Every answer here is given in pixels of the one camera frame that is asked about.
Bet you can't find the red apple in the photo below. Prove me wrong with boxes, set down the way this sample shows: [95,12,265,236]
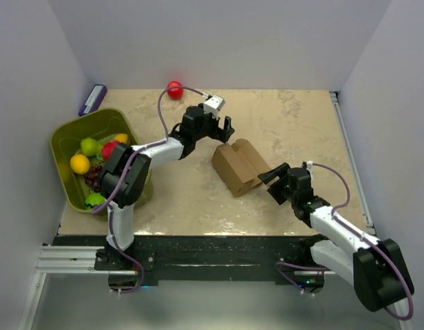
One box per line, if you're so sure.
[167,80,184,100]

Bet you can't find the green pear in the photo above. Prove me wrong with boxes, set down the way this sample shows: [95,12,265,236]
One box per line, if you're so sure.
[81,137,103,157]

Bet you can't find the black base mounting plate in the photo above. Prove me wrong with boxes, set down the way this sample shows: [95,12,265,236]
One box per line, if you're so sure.
[52,235,326,294]

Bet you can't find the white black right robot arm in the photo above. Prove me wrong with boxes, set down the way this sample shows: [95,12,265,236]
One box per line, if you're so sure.
[258,161,414,320]

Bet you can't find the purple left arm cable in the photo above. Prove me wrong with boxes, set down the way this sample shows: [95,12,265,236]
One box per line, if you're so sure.
[90,85,213,296]

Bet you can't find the purple white small box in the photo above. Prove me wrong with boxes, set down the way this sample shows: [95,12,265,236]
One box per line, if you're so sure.
[78,84,107,117]

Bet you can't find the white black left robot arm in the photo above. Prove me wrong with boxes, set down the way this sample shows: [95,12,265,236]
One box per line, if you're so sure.
[92,104,235,270]

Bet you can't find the yellow lemon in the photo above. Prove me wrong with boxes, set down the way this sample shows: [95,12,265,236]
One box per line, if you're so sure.
[70,154,91,175]

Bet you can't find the olive green plastic bin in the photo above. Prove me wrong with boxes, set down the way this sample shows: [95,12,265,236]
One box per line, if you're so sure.
[50,108,139,214]

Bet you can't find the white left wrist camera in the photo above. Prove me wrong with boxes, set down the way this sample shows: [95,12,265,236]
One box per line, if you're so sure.
[202,95,226,120]

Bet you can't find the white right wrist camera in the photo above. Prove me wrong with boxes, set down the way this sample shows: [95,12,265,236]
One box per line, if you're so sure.
[302,161,314,180]

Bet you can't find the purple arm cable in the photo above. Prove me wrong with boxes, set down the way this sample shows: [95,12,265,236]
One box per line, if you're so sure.
[90,85,213,296]
[275,162,415,321]

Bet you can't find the brown cardboard paper box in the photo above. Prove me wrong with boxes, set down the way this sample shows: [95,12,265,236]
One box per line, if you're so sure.
[211,138,271,197]

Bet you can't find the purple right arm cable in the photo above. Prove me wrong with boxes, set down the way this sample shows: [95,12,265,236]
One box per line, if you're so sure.
[275,162,415,321]

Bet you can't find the small orange fruit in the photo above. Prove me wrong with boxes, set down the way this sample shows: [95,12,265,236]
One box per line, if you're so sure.
[114,133,130,145]

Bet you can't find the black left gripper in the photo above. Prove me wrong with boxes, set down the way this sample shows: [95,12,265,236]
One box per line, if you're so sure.
[193,111,234,144]

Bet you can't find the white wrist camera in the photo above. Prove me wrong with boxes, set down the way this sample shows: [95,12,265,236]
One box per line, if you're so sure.
[202,95,226,120]
[302,161,314,180]

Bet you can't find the red dragon fruit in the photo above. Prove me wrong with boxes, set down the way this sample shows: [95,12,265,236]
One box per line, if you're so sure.
[100,140,119,162]

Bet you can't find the dark purple grapes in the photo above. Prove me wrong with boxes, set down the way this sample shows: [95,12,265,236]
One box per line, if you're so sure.
[84,165,103,193]

